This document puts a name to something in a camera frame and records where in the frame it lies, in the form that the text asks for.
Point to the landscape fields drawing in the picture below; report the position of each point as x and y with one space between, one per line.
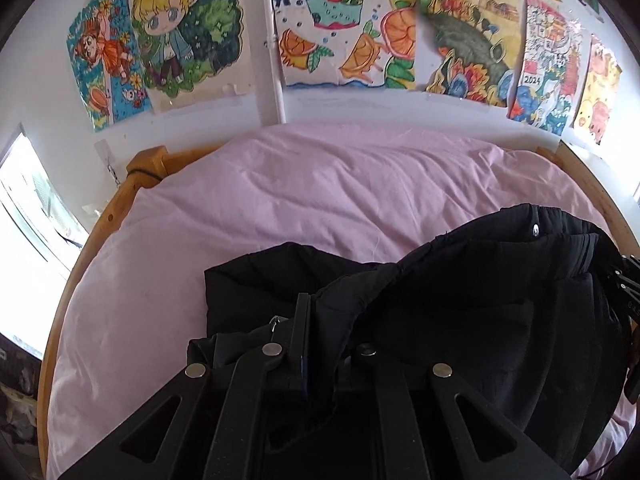
465 35

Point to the yellow chick and bears drawing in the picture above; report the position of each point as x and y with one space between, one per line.
597 90

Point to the bright window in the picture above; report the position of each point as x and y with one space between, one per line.
30 240

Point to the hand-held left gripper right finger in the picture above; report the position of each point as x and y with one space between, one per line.
367 365

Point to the juice cup and oranges drawing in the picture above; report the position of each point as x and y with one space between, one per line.
345 25

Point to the colourful city drawing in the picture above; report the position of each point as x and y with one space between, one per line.
547 65

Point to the dark cluttered shelf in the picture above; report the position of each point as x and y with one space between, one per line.
15 400

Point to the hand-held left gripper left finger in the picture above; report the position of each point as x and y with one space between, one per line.
302 370

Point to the black padded jacket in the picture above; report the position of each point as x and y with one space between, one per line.
475 310

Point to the pink blanket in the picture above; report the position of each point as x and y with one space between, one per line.
300 195

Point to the white wall pipe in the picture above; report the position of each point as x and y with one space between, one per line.
272 60

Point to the blond character drawing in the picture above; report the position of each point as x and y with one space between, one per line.
185 35

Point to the swimming girl drawing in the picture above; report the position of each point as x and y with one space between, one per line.
107 70

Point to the wooden bed frame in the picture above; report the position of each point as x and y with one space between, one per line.
107 215

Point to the clear wall hook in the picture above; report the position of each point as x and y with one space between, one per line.
107 162

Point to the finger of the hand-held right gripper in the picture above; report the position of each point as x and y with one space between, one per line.
625 285

